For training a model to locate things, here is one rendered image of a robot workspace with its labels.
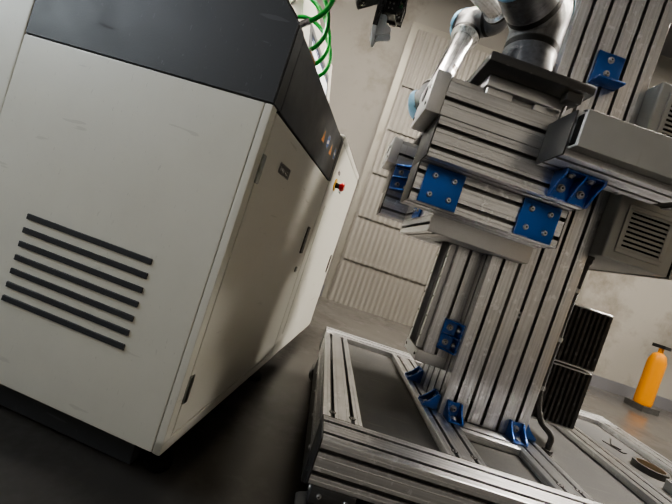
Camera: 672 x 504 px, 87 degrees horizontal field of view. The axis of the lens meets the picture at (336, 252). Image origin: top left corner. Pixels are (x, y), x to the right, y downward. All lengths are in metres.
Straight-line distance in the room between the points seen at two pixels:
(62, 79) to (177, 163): 0.32
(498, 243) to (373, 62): 3.27
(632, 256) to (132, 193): 1.19
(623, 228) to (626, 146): 0.37
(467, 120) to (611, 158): 0.27
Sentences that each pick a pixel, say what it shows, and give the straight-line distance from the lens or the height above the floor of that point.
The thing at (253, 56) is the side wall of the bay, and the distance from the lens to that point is 0.80.
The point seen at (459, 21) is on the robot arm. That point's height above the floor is 1.58.
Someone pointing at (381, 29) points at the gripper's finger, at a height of 1.25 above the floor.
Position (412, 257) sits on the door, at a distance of 3.68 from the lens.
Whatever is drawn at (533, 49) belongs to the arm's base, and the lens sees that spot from 0.96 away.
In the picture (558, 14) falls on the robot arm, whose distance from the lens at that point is 1.01.
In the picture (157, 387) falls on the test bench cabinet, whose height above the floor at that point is 0.20.
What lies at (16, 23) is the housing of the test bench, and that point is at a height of 0.80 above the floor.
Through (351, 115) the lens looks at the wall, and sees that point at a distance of 3.84.
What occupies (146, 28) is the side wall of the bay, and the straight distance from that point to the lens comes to 0.93.
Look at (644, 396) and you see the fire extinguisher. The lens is 4.52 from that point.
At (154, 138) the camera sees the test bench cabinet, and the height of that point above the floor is 0.66.
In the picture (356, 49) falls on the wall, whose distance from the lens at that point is 4.10.
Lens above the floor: 0.58
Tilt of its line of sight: 2 degrees down
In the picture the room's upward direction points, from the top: 19 degrees clockwise
